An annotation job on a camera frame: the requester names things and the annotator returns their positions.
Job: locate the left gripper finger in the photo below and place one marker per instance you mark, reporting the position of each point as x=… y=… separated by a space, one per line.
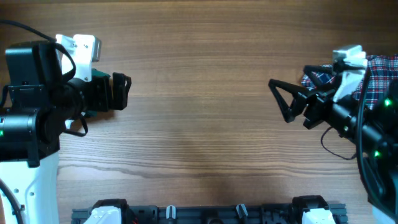
x=119 y=101
x=121 y=83

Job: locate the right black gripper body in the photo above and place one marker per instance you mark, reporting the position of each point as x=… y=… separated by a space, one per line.
x=323 y=109

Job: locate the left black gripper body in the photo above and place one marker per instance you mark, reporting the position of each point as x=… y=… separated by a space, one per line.
x=96 y=95

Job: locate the green shirt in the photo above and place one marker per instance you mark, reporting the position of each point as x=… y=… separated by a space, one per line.
x=98 y=74

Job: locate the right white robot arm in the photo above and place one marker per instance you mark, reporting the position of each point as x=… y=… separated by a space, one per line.
x=342 y=105

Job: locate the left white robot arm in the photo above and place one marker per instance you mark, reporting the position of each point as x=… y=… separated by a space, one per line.
x=30 y=137

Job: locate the red blue plaid shirt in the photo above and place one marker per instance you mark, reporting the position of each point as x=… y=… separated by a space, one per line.
x=383 y=70

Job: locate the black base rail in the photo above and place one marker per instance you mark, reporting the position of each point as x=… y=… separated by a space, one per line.
x=302 y=209

